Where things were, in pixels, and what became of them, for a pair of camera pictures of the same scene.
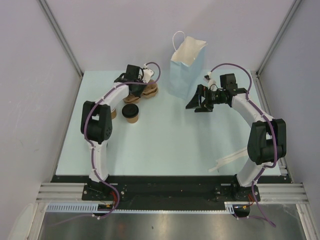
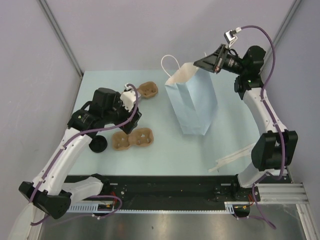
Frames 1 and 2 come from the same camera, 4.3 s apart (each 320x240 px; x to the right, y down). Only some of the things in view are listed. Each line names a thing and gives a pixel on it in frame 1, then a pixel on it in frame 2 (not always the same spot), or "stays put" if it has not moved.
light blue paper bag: [186, 67] -> [191, 91]
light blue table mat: [168, 139] stays put
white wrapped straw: [242, 152] stays put
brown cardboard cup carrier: [150, 90] -> [140, 137]
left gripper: [138, 94] -> [127, 127]
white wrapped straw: [224, 162] stays put
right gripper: [196, 102] -> [214, 62]
